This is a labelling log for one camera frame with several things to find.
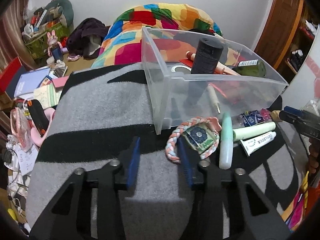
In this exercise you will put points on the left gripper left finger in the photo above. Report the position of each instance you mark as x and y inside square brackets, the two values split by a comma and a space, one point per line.
[68, 214]

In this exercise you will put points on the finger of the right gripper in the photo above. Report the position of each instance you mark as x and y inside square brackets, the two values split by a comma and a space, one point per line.
[292, 111]

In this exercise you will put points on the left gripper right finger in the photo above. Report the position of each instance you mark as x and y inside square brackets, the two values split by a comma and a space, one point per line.
[251, 214]

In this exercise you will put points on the small tan wooden block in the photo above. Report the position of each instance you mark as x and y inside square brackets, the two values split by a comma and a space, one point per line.
[275, 116]

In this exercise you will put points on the pink hair clip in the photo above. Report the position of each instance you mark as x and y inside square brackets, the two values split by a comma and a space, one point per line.
[265, 114]

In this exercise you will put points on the blue staples box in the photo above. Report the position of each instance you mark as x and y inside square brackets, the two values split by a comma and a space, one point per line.
[252, 118]

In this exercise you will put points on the green round jar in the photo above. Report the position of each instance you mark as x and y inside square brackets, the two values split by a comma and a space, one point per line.
[255, 68]

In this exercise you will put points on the white ointment tube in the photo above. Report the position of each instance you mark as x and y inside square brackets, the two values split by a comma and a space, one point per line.
[253, 144]

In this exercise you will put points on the pale green miniso tube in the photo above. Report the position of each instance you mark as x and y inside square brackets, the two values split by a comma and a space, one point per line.
[252, 131]

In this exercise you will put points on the mint green bottle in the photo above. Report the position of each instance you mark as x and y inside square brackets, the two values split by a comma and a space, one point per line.
[226, 142]

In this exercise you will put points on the red white lip stick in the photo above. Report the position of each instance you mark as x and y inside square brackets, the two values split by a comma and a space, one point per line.
[207, 64]

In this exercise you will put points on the white floral pen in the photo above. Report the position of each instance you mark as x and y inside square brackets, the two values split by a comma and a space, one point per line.
[213, 98]

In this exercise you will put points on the green patterned small box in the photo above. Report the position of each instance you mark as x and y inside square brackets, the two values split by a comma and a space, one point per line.
[202, 139]

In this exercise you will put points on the purple black tube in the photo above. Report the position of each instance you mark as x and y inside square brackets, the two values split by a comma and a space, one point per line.
[212, 47]

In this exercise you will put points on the red gold packet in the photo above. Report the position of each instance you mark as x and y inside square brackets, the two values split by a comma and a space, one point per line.
[195, 94]

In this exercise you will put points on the person's right hand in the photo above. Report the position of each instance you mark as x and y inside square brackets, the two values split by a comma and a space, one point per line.
[313, 162]

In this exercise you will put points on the grey black blanket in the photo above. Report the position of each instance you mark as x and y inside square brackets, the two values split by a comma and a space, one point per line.
[99, 114]

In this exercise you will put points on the wooden shelf unit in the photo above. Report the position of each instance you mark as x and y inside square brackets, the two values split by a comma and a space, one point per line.
[303, 39]

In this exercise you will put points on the black orange tool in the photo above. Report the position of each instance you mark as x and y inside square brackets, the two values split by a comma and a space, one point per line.
[38, 116]

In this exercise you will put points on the pink hand model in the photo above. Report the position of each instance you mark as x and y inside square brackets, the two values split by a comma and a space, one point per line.
[20, 129]

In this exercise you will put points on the clear plastic storage bin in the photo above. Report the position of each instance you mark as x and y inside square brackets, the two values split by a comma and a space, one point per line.
[164, 48]

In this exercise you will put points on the wooden door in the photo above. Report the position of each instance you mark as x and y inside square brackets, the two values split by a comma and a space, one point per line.
[279, 30]

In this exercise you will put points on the blue booklet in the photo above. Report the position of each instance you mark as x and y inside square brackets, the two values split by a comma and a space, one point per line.
[29, 81]

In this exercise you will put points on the pink rabbit figurine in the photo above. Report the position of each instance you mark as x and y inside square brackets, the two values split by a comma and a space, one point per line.
[54, 46]

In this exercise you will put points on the dark purple clothes pile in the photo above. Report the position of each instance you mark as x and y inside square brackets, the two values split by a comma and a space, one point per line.
[86, 38]

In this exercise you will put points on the red box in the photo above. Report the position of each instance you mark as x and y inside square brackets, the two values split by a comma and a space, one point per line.
[11, 74]

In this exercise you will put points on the green storage basket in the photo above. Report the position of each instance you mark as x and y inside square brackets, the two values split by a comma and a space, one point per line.
[37, 47]

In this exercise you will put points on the striped curtain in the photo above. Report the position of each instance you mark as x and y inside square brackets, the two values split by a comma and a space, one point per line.
[12, 44]

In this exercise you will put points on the grey neck pillow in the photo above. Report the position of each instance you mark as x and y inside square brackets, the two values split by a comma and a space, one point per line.
[65, 10]

